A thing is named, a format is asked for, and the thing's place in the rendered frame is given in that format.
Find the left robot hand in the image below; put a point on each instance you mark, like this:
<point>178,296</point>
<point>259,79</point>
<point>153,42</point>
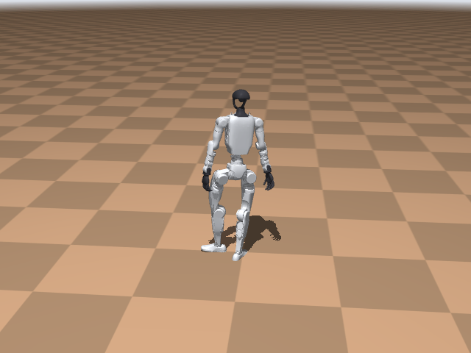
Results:
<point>205,180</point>

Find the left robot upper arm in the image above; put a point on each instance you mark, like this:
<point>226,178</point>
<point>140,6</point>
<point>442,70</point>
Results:
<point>221,123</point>

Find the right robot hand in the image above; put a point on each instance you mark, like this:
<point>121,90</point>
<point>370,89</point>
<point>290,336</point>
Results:
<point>269,178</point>

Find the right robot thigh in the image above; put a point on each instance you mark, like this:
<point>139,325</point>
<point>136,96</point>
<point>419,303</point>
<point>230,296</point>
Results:
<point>248,189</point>

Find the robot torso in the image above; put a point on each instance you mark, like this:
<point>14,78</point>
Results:
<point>238,135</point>

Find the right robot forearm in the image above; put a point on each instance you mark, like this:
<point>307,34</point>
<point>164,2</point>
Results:
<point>264,158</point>

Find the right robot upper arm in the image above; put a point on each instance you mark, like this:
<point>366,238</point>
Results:
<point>259,132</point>

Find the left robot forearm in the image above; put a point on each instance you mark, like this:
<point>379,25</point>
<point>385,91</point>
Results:
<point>209,158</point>

